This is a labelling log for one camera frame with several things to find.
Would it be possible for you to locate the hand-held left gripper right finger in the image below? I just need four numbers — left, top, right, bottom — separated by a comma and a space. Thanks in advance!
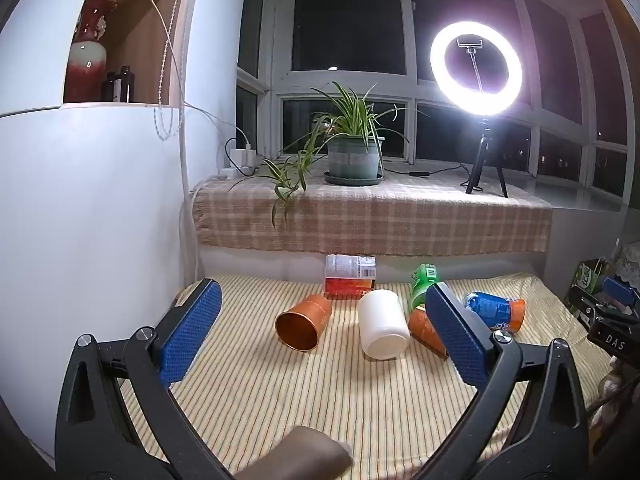
414, 281, 592, 480

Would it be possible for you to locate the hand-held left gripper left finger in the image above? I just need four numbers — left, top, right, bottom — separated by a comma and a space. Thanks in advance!
55, 277, 236, 480

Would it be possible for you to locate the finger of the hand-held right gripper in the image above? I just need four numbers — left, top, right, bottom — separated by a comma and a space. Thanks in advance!
602, 276, 640, 307

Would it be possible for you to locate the white plastic cup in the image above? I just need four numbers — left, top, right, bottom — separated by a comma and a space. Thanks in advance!
357, 289, 412, 360

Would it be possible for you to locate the orange metallic cup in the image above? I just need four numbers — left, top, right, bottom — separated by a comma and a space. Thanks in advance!
275, 294, 334, 352

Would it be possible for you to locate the orange paper cup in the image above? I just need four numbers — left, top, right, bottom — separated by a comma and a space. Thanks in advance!
408, 308, 449, 359

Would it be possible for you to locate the lace cloth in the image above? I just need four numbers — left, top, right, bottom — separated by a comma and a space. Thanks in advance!
612, 241, 640, 282

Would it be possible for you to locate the blue and orange drink can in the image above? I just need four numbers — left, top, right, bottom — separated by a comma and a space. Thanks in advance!
461, 291, 527, 335

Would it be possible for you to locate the green drink can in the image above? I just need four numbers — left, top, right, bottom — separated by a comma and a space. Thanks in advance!
409, 263, 443, 312

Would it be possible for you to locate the bottle with red drink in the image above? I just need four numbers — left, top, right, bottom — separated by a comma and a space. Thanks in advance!
324, 254, 377, 301

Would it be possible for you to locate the striped bed sheet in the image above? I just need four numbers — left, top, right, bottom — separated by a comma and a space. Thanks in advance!
120, 272, 617, 480

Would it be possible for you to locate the checkered cloth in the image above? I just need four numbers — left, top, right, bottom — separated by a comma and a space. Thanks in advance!
192, 176, 554, 257

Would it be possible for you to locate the brown cushion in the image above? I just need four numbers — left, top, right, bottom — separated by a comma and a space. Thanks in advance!
234, 425, 354, 480

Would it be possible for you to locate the black tripod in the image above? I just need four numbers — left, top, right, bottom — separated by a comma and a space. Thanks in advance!
464, 115, 510, 199

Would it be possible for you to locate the dark green pot saucer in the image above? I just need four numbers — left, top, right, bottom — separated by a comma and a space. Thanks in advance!
323, 170, 385, 187

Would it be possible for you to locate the green plant pot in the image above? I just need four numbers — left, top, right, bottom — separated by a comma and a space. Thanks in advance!
327, 135, 384, 180

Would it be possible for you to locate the spider plant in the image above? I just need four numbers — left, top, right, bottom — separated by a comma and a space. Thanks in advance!
229, 81, 431, 229

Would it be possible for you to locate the dark glass bottle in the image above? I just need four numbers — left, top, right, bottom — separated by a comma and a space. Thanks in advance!
119, 65, 136, 103
101, 71, 121, 103

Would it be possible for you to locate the red and white vase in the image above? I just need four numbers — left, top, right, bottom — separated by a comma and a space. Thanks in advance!
65, 0, 119, 104

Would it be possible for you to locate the black cable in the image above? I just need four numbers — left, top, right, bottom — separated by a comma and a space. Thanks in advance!
384, 162, 467, 179

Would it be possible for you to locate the ring light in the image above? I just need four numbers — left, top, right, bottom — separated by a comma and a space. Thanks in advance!
429, 20, 524, 117

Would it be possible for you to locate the white bead chain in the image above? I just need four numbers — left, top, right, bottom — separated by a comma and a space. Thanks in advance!
152, 0, 194, 141

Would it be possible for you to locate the white cable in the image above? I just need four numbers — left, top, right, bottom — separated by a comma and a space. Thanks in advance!
131, 0, 251, 148

